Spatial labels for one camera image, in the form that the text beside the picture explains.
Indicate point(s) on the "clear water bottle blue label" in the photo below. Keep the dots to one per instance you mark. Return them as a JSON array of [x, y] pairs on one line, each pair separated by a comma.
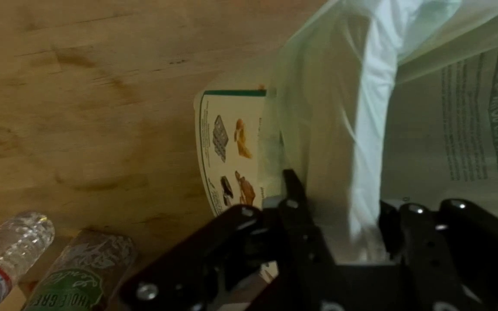
[[23, 241]]

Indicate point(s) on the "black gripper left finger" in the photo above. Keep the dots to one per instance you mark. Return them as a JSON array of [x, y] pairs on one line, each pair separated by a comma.
[[208, 265]]

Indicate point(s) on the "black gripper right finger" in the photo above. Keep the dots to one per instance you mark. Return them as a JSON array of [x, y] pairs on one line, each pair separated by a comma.
[[448, 256]]

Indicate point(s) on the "white plastic bin liner bag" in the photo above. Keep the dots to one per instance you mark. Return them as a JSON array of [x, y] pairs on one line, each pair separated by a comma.
[[381, 101]]

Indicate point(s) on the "clear bottle green label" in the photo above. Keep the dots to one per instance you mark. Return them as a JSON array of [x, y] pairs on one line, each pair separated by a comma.
[[85, 275]]

